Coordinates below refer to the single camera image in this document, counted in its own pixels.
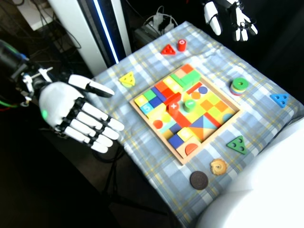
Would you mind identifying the red cylinder white ring print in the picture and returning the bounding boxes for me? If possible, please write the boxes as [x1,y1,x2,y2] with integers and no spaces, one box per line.
[177,38,188,52]

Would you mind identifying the red triangle block three holes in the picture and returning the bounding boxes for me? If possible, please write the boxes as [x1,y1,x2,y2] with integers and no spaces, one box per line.
[161,44,177,56]

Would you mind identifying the wooden tray with printed bottom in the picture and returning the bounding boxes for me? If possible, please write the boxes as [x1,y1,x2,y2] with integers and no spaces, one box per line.
[129,63,241,166]

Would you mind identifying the green cylinder white minus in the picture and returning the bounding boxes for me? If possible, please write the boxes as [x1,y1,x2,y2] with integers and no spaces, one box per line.
[182,99,197,113]

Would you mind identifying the black box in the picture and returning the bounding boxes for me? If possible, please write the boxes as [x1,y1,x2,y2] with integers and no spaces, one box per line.
[133,25,164,49]

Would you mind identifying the red cylinder white cross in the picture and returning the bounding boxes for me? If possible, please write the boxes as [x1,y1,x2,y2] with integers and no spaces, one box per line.
[167,101,181,117]

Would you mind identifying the yellow triangle block three holes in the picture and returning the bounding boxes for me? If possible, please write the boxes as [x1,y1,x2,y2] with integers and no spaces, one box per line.
[118,71,136,88]

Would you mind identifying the green triangle block three holes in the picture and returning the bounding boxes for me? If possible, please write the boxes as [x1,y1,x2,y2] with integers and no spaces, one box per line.
[226,135,247,155]

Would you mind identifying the white robot body cover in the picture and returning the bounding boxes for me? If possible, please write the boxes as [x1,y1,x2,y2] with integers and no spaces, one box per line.
[194,116,304,228]

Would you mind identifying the dark round cookie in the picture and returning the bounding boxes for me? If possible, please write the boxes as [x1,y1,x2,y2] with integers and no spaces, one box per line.
[189,171,209,190]

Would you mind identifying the tan flower cookie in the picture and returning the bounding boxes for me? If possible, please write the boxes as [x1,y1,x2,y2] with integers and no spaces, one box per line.
[209,158,228,176]

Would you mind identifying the blue plaid cloth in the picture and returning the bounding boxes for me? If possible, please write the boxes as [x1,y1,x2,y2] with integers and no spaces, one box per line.
[91,20,299,228]

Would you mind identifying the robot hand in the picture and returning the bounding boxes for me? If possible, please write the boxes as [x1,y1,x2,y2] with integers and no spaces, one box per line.
[38,74,125,154]
[203,0,259,43]

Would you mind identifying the blue triangle block three holes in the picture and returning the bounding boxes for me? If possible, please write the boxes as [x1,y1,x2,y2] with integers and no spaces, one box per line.
[269,93,290,109]

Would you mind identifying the white panel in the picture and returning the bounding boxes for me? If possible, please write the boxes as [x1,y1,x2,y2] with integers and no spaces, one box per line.
[16,0,59,31]

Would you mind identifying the white power strip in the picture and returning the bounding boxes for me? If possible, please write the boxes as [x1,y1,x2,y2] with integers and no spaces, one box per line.
[142,14,178,36]

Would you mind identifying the white column with black stripe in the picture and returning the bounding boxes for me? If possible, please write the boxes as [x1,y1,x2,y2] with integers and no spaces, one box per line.
[47,0,133,76]

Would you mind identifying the green stacking ring toy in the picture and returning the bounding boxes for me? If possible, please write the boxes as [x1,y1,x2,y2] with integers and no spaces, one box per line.
[232,77,249,91]

